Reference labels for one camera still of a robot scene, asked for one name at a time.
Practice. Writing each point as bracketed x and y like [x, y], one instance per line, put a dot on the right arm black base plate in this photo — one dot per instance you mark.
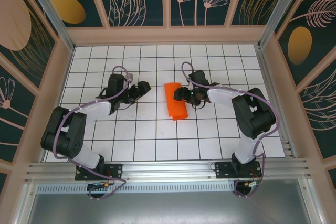
[221, 170]

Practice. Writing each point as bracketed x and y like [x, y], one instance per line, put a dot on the aluminium corner post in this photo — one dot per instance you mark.
[282, 11]
[52, 11]

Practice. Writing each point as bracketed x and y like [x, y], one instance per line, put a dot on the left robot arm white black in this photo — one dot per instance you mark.
[65, 129]

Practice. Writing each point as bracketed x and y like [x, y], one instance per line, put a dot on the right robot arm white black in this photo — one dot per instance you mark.
[252, 119]

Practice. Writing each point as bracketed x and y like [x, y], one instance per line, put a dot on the aluminium side rail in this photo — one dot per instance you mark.
[264, 64]

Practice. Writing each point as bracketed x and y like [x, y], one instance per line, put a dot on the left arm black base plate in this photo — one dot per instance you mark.
[116, 171]

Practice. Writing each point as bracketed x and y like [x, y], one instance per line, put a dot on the long aluminium base rail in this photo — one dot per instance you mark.
[168, 169]

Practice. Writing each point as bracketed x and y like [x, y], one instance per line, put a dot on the grey metal sheet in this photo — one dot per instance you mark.
[168, 208]

